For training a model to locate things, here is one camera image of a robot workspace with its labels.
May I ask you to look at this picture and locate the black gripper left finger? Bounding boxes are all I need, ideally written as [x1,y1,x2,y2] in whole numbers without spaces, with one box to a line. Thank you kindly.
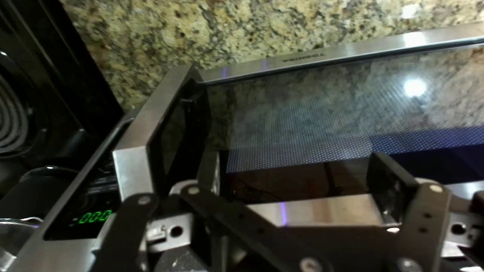
[95,181,325,272]

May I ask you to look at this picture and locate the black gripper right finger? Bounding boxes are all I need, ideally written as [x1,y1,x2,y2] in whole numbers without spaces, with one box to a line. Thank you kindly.
[366,149,484,272]

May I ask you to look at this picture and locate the microwave door with handle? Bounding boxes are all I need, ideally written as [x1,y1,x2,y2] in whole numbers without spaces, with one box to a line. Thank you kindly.
[110,21,484,230]

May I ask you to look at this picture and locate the black electric stove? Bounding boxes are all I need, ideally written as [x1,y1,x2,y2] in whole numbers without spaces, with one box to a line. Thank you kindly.
[0,0,127,202]

